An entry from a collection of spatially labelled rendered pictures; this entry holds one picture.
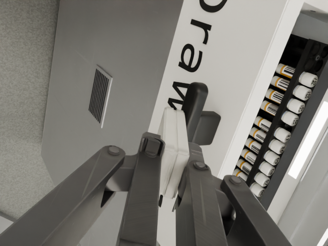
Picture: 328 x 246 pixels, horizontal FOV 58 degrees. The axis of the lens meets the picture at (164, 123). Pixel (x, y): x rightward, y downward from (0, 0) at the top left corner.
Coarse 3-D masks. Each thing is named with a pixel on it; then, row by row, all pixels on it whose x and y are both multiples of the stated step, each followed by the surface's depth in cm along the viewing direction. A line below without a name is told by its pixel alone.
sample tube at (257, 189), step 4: (236, 172) 36; (240, 172) 36; (236, 176) 36; (240, 176) 35; (244, 176) 35; (244, 180) 35; (252, 184) 34; (256, 184) 34; (252, 188) 34; (256, 188) 33; (260, 188) 33; (264, 188) 33; (256, 192) 33; (260, 192) 33
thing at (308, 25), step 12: (312, 0) 26; (324, 0) 27; (300, 12) 35; (312, 12) 31; (324, 12) 28; (300, 24) 36; (312, 24) 37; (324, 24) 38; (300, 36) 37; (312, 36) 38; (324, 36) 40; (264, 192) 40
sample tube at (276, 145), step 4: (252, 128) 34; (256, 128) 34; (252, 132) 34; (256, 132) 33; (260, 132) 33; (252, 136) 34; (256, 136) 33; (260, 136) 33; (264, 136) 33; (260, 140) 33; (272, 140) 32; (276, 140) 32; (272, 144) 32; (276, 144) 31; (280, 144) 31; (284, 144) 31; (272, 148) 32; (276, 148) 31; (280, 148) 31; (284, 148) 31; (276, 152) 31; (280, 152) 31
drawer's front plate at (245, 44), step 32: (192, 0) 27; (256, 0) 21; (288, 0) 19; (192, 32) 27; (224, 32) 24; (256, 32) 21; (288, 32) 21; (192, 64) 27; (224, 64) 24; (256, 64) 21; (160, 96) 31; (224, 96) 24; (256, 96) 22; (224, 128) 24; (224, 160) 24; (160, 224) 31
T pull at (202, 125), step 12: (192, 84) 21; (204, 84) 21; (192, 96) 21; (204, 96) 21; (192, 108) 21; (192, 120) 22; (204, 120) 23; (216, 120) 23; (192, 132) 22; (204, 132) 23; (204, 144) 24
